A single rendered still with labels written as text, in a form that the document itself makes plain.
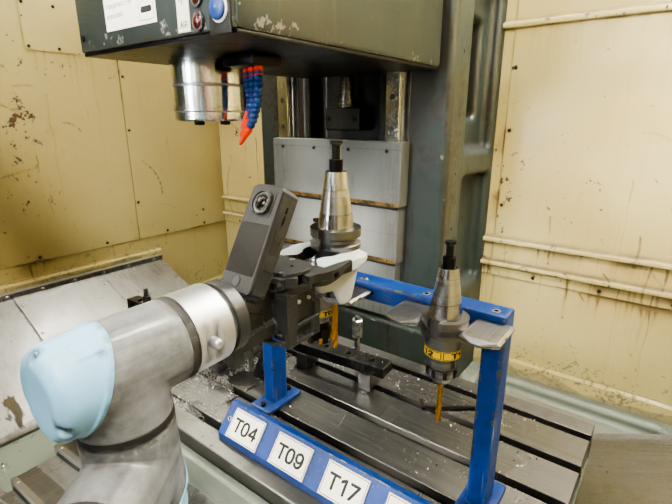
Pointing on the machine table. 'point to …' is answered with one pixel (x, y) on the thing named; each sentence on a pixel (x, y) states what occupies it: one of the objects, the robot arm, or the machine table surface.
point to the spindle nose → (206, 90)
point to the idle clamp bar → (370, 374)
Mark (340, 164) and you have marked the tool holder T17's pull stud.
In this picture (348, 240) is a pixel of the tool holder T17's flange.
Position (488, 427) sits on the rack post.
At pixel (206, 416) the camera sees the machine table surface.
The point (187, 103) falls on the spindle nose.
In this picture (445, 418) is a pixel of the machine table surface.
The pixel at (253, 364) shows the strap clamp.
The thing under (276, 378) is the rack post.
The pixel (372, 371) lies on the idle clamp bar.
